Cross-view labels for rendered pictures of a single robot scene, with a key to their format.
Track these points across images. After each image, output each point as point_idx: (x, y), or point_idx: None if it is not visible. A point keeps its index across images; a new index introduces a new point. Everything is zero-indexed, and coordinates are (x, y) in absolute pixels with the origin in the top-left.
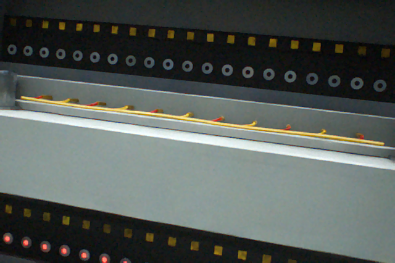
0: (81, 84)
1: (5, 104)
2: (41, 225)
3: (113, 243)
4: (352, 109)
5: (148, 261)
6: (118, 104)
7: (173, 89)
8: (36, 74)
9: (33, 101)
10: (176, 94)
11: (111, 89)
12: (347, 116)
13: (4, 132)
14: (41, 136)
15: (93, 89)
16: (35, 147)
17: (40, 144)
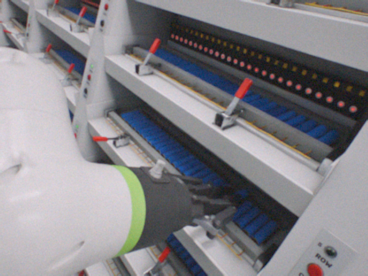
0: (141, 144)
1: (125, 144)
2: None
3: None
4: (234, 168)
5: None
6: (146, 153)
7: (187, 133)
8: (156, 110)
9: (133, 143)
10: (156, 158)
11: (145, 149)
12: None
13: (118, 158)
14: (123, 163)
15: (142, 147)
16: (122, 164)
17: (123, 164)
